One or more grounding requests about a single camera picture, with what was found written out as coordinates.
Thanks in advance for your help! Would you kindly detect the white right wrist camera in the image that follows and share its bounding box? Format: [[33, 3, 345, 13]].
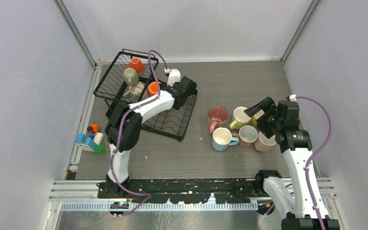
[[288, 94, 297, 102]]

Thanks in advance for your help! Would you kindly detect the large pink mug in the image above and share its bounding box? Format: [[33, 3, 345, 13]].
[[207, 106, 228, 134]]

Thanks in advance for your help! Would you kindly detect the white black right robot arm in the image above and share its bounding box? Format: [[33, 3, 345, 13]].
[[245, 94, 341, 230]]

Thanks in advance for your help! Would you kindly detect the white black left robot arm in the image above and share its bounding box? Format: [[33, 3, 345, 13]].
[[105, 76, 197, 198]]

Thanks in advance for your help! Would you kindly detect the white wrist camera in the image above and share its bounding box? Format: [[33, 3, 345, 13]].
[[288, 94, 297, 102], [164, 68, 181, 86]]

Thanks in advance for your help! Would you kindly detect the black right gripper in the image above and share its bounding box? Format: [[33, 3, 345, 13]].
[[244, 97, 283, 139]]

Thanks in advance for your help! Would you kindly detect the black wire dish rack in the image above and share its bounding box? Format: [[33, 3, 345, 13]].
[[93, 49, 197, 142]]

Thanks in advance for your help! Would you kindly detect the beige mug top tier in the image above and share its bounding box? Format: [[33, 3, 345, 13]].
[[123, 68, 139, 85]]

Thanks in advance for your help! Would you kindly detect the orange cup tier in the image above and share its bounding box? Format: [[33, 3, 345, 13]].
[[126, 57, 145, 74], [147, 81, 161, 97]]

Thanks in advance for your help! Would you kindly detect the light blue cup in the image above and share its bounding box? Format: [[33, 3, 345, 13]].
[[212, 127, 239, 151]]

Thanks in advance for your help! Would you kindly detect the pink cup rack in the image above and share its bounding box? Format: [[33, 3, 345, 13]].
[[254, 132, 276, 152]]

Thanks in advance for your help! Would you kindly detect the colourful toy block pile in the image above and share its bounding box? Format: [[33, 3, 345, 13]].
[[74, 123, 105, 154]]

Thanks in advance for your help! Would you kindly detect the small pink cup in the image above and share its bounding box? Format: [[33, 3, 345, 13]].
[[232, 125, 258, 148]]

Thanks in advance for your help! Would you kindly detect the yellow mug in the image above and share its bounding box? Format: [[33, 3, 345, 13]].
[[251, 110, 265, 129]]

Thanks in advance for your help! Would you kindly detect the light green mug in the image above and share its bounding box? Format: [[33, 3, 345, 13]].
[[229, 106, 251, 130]]

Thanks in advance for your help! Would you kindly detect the orange cup top tier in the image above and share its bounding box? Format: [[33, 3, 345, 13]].
[[126, 57, 145, 74]]

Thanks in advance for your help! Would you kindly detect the cream cup in rack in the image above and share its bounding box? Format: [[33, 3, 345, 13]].
[[123, 81, 145, 103]]

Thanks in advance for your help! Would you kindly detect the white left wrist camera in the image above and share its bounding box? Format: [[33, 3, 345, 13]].
[[164, 68, 181, 86]]

